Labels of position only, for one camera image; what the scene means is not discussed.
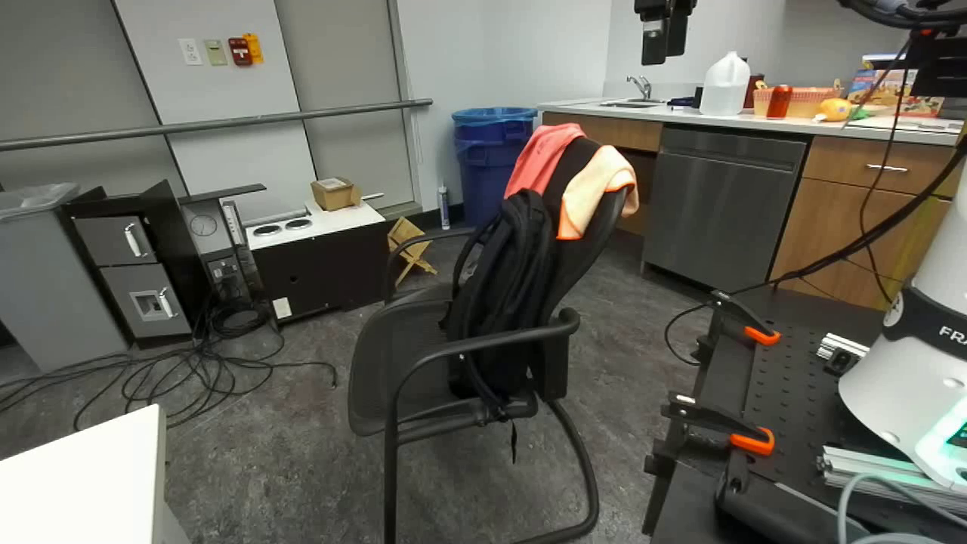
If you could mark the orange black clamp lower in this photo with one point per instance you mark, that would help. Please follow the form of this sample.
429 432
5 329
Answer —
718 431

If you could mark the white plastic jug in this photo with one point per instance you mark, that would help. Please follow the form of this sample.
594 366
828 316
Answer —
727 85

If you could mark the sink faucet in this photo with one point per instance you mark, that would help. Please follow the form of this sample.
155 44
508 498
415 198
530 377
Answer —
640 85

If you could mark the small wooden folding stand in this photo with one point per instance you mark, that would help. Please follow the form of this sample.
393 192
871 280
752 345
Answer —
409 242

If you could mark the black backpack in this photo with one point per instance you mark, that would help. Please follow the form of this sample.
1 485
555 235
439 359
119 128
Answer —
500 283

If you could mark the black perforated robot table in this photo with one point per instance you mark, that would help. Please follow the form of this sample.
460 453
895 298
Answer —
828 477

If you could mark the grey wall rail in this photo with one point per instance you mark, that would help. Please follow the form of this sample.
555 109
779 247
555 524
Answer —
30 143

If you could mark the white table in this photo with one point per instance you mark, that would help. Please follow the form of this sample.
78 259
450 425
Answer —
103 485

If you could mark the red bottle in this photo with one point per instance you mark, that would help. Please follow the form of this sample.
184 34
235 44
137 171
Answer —
779 101

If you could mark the red fire alarm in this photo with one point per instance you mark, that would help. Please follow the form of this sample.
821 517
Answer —
245 49

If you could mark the grey filing cabinet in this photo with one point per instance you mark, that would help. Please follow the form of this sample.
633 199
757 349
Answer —
47 298

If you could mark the black low cabinet white top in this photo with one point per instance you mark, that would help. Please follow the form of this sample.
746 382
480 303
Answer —
321 262

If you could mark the orange black clamp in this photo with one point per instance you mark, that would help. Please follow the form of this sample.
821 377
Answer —
739 320
718 431

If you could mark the stainless steel dishwasher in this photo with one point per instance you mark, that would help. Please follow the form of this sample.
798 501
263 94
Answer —
719 203

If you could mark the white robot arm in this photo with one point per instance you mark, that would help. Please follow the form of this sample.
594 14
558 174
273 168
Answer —
910 389

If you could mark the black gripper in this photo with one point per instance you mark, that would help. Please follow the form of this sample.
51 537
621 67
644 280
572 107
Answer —
662 28

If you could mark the orange black clamp upper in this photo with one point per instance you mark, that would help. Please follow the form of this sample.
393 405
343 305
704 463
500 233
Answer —
739 320

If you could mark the wooden kitchen cabinet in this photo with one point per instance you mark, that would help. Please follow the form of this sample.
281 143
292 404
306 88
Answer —
858 218

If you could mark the blue recycling bin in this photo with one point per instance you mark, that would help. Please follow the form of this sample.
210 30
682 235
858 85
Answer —
486 143

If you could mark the black mesh office chair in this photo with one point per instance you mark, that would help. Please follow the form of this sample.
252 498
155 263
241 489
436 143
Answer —
399 370

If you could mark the peach cloth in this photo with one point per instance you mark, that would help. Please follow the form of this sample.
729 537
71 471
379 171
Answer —
606 174

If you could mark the red sweatshirt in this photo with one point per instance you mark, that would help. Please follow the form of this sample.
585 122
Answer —
549 159

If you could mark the small cardboard box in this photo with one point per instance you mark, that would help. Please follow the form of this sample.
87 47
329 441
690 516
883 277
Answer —
333 194

